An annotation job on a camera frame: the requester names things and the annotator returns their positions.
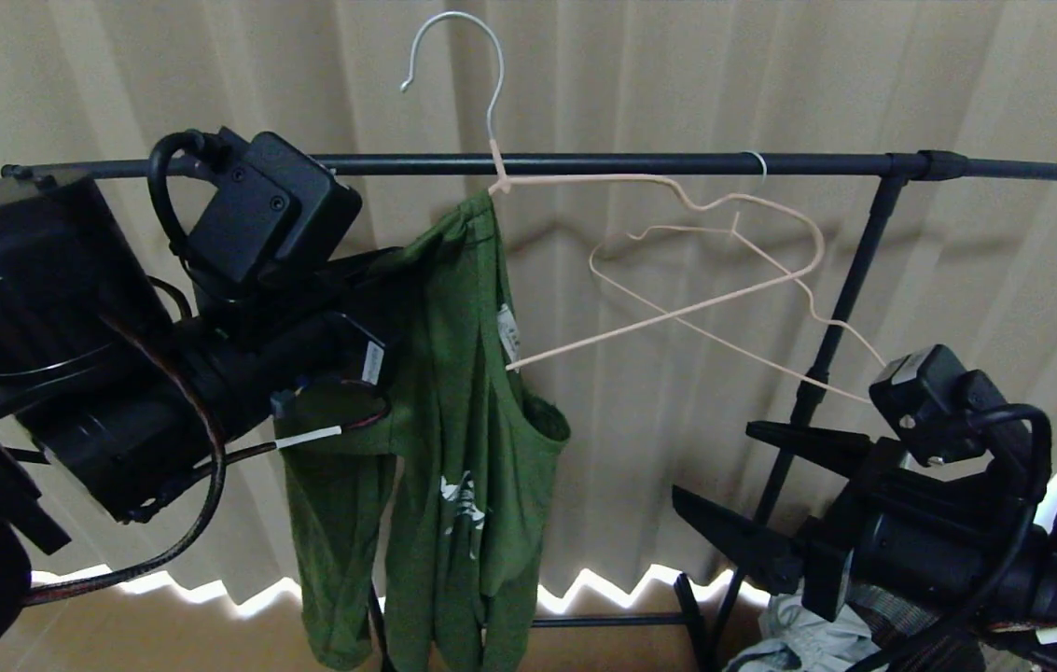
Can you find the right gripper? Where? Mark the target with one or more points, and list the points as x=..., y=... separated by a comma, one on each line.
x=920, y=541

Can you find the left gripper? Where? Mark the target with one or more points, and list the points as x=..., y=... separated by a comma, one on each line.
x=304, y=355

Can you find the green long-sleeved shirt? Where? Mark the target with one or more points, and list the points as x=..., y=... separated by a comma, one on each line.
x=453, y=420

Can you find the pink clothes hanger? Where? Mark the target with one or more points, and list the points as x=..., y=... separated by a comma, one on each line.
x=771, y=356
x=584, y=345

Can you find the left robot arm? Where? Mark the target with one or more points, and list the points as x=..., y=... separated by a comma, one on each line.
x=34, y=271

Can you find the white laundry basket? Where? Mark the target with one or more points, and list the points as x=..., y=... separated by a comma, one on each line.
x=901, y=625

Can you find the black clothes rack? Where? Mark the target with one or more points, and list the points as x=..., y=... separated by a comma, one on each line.
x=640, y=164

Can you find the pale grey garment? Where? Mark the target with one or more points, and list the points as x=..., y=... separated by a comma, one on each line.
x=808, y=644

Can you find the beige curtain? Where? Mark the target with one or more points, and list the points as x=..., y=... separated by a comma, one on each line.
x=677, y=75

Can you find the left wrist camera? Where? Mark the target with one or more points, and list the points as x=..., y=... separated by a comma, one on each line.
x=276, y=201

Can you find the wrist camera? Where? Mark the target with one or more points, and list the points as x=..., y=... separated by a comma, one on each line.
x=929, y=392
x=276, y=201

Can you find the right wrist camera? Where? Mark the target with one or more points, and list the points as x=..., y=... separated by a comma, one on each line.
x=929, y=392

